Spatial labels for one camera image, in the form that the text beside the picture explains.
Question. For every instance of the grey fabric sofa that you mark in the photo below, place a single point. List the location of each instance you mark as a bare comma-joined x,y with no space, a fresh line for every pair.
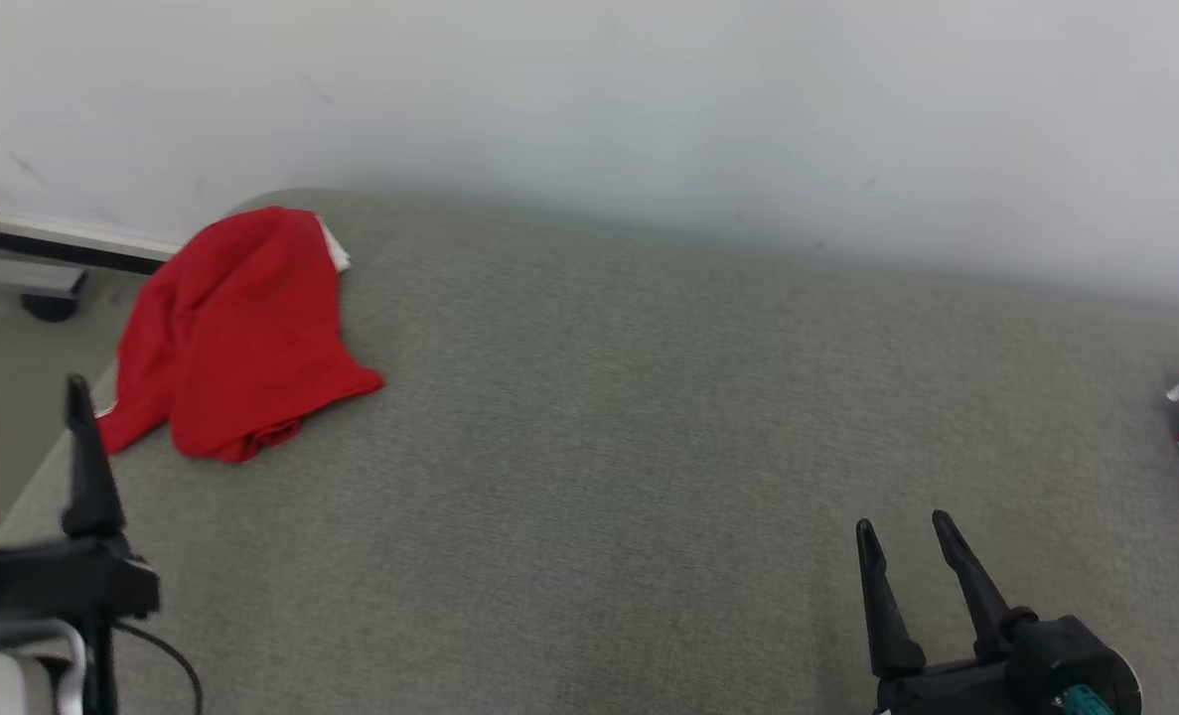
649,447

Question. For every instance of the red Bulls shirt white sleeves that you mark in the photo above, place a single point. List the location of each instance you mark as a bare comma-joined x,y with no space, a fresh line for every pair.
231,338

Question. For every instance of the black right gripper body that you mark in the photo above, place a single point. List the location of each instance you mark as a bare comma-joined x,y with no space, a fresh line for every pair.
947,695

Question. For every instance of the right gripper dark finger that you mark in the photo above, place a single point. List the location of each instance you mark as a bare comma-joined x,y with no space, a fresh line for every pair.
887,626
976,606

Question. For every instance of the right camera teal connector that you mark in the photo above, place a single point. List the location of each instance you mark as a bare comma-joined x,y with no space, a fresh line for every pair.
1086,703

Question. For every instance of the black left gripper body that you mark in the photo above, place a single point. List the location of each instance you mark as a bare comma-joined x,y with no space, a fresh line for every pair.
53,586

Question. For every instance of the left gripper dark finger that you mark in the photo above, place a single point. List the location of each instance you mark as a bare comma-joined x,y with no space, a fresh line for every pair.
90,497

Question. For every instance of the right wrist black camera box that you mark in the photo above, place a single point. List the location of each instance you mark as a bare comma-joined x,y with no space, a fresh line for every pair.
1066,655

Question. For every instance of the black round foot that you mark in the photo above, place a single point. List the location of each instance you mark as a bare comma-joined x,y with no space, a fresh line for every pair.
53,308

